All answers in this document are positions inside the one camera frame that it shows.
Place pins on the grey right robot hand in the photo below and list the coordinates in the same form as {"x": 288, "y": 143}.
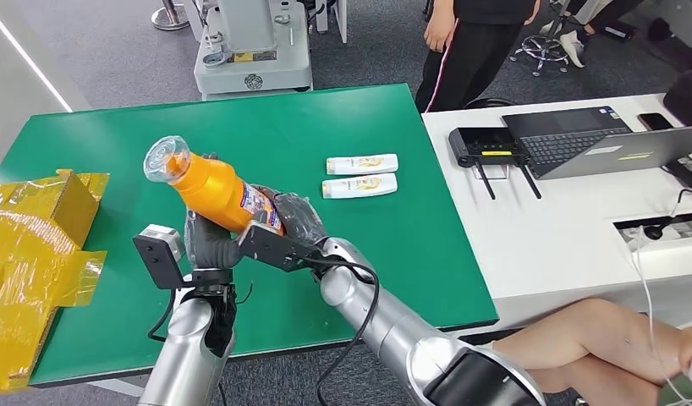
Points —
{"x": 301, "y": 218}

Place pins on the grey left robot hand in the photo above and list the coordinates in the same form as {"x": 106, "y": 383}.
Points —
{"x": 211, "y": 246}

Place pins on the orange bottle with clear cap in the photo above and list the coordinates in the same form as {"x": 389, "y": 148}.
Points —
{"x": 211, "y": 190}

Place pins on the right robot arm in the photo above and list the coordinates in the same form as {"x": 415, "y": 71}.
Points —
{"x": 391, "y": 330}

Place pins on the white shampoo bottle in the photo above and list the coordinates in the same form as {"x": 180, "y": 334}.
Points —
{"x": 346, "y": 188}
{"x": 351, "y": 165}

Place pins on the green table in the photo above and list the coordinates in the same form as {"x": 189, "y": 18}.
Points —
{"x": 267, "y": 123}

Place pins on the white machine base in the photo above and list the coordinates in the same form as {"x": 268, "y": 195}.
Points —
{"x": 256, "y": 61}

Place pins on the yellow taped cardboard box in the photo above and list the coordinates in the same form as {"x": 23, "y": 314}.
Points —
{"x": 32, "y": 252}

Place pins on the black router with antennas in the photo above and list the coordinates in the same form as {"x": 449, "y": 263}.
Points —
{"x": 480, "y": 145}

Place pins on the person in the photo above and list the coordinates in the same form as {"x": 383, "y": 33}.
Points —
{"x": 469, "y": 56}
{"x": 573, "y": 47}
{"x": 592, "y": 347}

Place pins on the white desk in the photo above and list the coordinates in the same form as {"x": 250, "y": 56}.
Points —
{"x": 548, "y": 246}

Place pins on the black laptop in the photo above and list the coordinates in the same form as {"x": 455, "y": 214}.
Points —
{"x": 570, "y": 143}

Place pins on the chrome office chair base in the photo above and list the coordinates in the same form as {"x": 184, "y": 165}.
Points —
{"x": 542, "y": 47}

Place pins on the grey laptop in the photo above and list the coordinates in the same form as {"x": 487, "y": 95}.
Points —
{"x": 632, "y": 154}

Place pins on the black power plug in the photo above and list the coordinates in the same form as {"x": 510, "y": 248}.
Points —
{"x": 653, "y": 231}

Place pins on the black smartphone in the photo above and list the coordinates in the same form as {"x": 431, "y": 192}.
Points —
{"x": 655, "y": 121}

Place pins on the black device with label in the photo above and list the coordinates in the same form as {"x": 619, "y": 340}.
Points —
{"x": 688, "y": 171}

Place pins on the black bag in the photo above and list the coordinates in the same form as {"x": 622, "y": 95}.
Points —
{"x": 688, "y": 98}

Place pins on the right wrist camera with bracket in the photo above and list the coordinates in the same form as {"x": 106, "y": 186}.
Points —
{"x": 273, "y": 249}

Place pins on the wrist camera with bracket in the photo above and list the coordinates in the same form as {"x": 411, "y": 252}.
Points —
{"x": 155, "y": 260}
{"x": 273, "y": 249}

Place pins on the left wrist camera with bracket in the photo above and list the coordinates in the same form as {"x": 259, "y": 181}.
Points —
{"x": 155, "y": 260}

